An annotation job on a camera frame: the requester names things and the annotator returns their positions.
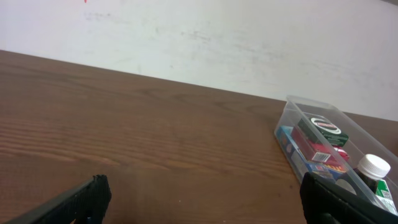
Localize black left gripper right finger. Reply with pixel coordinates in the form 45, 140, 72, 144
300, 172, 397, 224

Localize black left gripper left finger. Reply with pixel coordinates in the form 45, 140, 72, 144
7, 175, 112, 224

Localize blue Kool Fever box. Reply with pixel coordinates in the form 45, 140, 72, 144
275, 126, 346, 183

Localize red medicine box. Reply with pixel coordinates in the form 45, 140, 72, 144
292, 125, 349, 166

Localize dark bottle white cap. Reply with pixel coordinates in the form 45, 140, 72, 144
354, 154, 391, 194

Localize green round tin box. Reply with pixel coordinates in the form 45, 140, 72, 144
298, 117, 349, 147

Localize clear plastic container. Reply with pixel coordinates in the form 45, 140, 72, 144
274, 96, 397, 211

